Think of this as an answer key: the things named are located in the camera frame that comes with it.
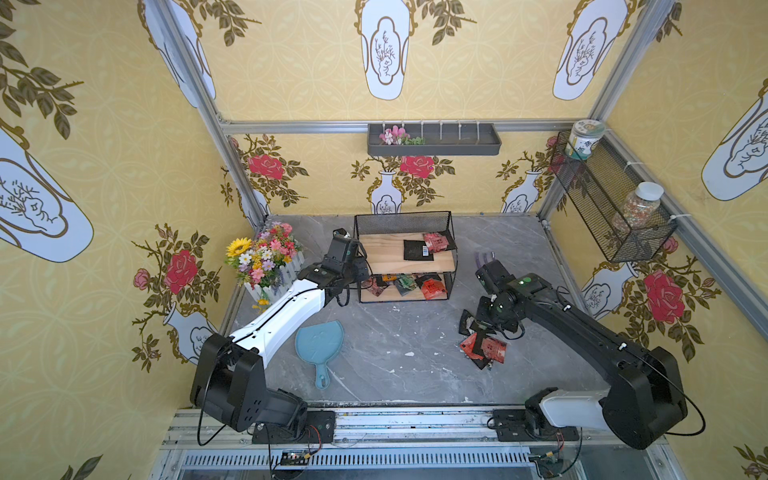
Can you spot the shelf dark red bag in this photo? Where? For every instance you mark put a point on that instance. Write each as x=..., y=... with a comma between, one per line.
x=375, y=285

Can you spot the pink artificial flowers in tray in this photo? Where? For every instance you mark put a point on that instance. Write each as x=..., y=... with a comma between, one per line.
x=398, y=136

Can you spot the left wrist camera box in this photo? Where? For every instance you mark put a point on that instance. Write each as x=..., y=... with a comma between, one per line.
x=341, y=252

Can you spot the flower bouquet white fence planter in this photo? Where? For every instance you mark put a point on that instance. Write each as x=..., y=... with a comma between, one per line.
x=268, y=264

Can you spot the pink earl grey tea bag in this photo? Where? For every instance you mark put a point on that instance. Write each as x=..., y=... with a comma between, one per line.
x=436, y=242

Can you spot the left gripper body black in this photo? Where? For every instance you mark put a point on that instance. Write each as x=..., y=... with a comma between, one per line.
x=358, y=269

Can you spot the white patterned lidded jar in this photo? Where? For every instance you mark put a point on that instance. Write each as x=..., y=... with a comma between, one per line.
x=584, y=136

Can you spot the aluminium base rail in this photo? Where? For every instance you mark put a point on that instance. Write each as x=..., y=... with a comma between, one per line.
x=410, y=437

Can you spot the clear jar white lid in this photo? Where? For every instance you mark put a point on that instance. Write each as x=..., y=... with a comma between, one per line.
x=638, y=207

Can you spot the grey wall-mounted tray shelf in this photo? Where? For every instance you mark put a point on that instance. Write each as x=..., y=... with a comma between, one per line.
x=442, y=138

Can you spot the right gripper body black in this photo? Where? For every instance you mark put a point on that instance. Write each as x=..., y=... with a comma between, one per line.
x=482, y=325

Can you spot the black wire wall basket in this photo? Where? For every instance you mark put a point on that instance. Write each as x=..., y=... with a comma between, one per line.
x=598, y=188

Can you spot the black tea bag barcode back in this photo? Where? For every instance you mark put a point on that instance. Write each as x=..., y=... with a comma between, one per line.
x=415, y=250

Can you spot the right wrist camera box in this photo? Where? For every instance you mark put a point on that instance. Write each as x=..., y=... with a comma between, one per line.
x=494, y=277

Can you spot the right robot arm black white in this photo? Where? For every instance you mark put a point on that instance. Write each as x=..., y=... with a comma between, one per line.
x=644, y=397

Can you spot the black wire two-tier shelf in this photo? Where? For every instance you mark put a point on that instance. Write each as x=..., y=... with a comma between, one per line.
x=382, y=236

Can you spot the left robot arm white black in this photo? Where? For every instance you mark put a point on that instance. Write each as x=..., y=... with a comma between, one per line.
x=230, y=384

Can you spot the purple garden fork pink handle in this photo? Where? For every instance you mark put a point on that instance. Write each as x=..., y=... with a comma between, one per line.
x=483, y=257

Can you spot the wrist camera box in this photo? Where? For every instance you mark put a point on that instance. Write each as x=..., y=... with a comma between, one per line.
x=494, y=277
x=341, y=252

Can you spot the small circuit board with wires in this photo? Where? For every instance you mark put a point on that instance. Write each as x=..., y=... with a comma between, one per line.
x=295, y=459

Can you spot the light blue leaf-shaped tray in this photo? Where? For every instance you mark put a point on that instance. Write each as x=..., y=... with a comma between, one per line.
x=318, y=345

